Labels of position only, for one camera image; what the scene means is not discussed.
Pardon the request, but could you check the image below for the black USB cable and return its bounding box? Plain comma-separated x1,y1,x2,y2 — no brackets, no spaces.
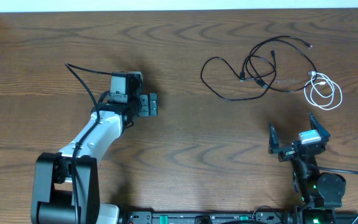
244,35,318,93
200,49,278,102

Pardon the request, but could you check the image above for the white USB cable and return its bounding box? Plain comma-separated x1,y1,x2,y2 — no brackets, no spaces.
303,69,344,111

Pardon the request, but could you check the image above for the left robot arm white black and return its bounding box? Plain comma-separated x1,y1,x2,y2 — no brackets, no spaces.
30,91,158,223

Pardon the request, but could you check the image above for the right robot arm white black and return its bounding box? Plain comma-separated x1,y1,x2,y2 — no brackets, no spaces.
268,113,346,223

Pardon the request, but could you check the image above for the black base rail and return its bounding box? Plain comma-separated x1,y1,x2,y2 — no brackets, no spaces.
48,211,358,224

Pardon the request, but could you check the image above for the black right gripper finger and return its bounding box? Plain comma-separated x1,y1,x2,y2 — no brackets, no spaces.
268,123,280,154
308,112,331,142

